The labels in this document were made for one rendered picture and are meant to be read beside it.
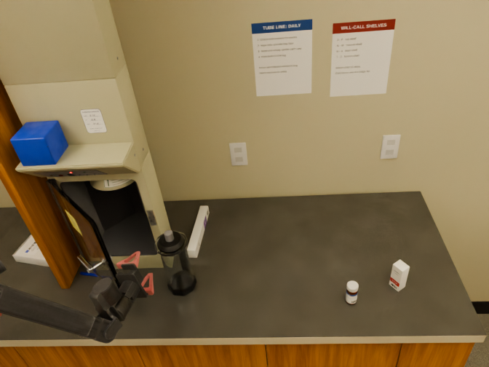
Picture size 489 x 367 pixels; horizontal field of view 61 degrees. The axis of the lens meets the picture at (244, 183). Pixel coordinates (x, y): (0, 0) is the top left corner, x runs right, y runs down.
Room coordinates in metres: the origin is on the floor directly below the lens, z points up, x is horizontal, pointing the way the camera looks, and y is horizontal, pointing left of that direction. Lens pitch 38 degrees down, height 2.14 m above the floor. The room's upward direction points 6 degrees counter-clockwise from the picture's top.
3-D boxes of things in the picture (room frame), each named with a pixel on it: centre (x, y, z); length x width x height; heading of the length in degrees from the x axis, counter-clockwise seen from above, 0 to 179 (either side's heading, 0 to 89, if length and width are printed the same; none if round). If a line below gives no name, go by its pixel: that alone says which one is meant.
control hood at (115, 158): (1.05, 0.48, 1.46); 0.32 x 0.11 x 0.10; 84
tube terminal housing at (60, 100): (1.23, 0.46, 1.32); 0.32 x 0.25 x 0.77; 84
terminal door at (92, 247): (0.99, 0.53, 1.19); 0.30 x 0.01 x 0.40; 40
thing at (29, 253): (1.24, 0.86, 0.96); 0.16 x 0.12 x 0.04; 72
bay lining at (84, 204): (1.23, 0.46, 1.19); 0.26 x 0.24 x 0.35; 84
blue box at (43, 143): (1.06, 0.57, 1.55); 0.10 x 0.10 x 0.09; 84
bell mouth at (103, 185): (1.20, 0.44, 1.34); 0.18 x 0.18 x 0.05
